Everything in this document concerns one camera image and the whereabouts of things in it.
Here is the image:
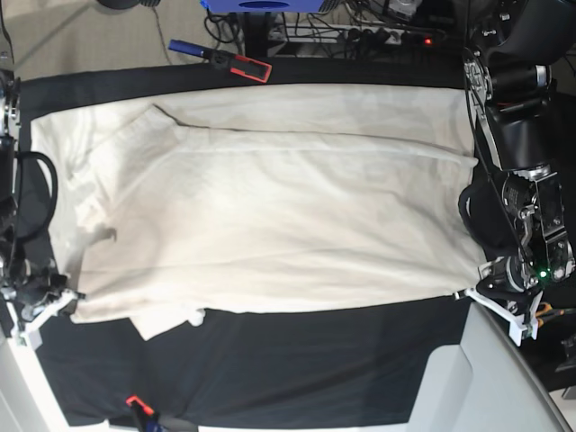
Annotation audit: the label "white T-shirt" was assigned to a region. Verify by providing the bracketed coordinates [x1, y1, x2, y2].
[31, 85, 484, 339]

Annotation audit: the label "white plastic bin left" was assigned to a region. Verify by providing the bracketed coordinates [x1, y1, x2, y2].
[1, 336, 110, 431]

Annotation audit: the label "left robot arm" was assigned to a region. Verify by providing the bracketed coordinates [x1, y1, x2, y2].
[463, 1, 575, 344]

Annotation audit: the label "red black clamp near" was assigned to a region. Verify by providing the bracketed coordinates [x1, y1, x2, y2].
[109, 393, 197, 432]

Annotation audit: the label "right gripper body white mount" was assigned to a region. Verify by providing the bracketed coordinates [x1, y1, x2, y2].
[1, 274, 86, 347]

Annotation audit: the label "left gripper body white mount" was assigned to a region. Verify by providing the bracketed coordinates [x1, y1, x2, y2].
[453, 256, 545, 347]

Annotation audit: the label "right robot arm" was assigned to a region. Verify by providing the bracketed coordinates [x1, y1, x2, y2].
[1, 69, 85, 349]

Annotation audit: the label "blue box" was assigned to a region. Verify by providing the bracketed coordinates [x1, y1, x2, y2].
[200, 0, 324, 14]

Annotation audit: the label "white plastic bin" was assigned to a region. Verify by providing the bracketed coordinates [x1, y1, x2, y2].
[1, 336, 110, 431]
[407, 304, 572, 431]

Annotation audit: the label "black table cloth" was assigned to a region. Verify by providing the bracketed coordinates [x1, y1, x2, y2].
[21, 58, 469, 431]

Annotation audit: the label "white plastic bin right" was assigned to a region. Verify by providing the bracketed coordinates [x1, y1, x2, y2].
[407, 304, 572, 431]

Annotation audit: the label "orange handled scissors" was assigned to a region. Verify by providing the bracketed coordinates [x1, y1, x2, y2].
[535, 302, 575, 328]

